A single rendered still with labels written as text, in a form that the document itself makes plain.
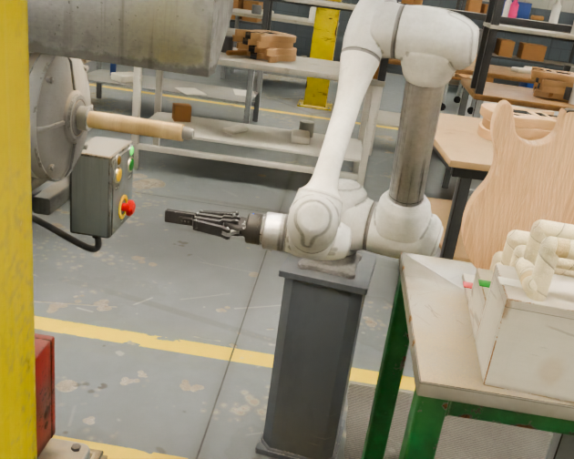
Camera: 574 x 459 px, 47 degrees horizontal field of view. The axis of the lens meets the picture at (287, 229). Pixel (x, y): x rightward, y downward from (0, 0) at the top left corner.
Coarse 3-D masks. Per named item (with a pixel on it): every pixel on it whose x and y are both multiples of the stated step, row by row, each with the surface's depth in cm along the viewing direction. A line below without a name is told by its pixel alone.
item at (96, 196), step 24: (96, 144) 156; (120, 144) 158; (96, 168) 149; (72, 192) 152; (96, 192) 151; (120, 192) 157; (72, 216) 154; (96, 216) 153; (120, 216) 159; (72, 240) 158; (96, 240) 160
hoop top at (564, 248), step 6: (546, 240) 107; (552, 240) 106; (558, 240) 106; (564, 240) 106; (570, 240) 106; (546, 246) 107; (552, 246) 106; (558, 246) 106; (564, 246) 106; (570, 246) 106; (558, 252) 106; (564, 252) 106; (570, 252) 106; (564, 258) 107; (570, 258) 107
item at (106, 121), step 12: (96, 120) 123; (108, 120) 123; (120, 120) 123; (132, 120) 123; (144, 120) 123; (156, 120) 124; (132, 132) 124; (144, 132) 123; (156, 132) 123; (168, 132) 123; (180, 132) 123
